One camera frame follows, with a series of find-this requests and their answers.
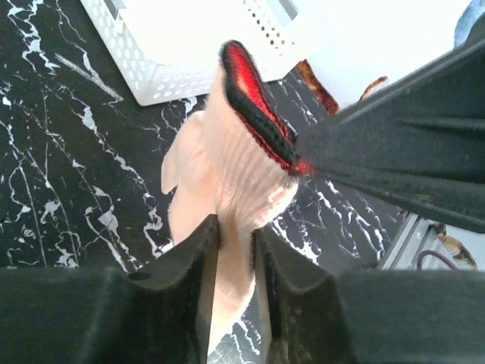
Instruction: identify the white perforated storage basket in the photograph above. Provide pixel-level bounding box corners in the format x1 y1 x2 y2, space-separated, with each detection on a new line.
82 0 320 106

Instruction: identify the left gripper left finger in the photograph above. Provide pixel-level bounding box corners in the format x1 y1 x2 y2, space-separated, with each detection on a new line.
1 215 219 363

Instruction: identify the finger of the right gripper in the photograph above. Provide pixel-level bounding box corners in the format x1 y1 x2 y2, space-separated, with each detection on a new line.
296 40 484 233

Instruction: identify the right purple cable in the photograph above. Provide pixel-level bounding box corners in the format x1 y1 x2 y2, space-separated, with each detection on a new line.
416 249 462 271

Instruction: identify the cream glove red cuff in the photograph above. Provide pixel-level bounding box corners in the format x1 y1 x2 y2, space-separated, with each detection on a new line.
161 40 311 351

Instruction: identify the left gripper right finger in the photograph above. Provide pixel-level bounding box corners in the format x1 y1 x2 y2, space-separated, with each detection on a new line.
255 231 484 363

